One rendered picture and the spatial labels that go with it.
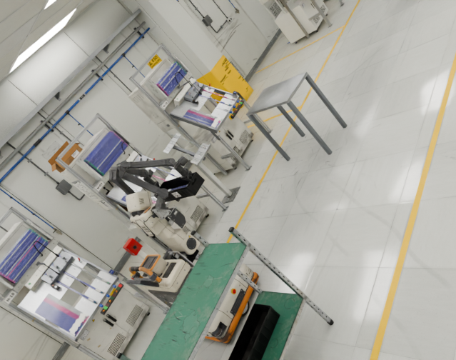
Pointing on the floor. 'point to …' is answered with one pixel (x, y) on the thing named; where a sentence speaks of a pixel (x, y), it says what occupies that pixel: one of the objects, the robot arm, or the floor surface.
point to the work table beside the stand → (268, 101)
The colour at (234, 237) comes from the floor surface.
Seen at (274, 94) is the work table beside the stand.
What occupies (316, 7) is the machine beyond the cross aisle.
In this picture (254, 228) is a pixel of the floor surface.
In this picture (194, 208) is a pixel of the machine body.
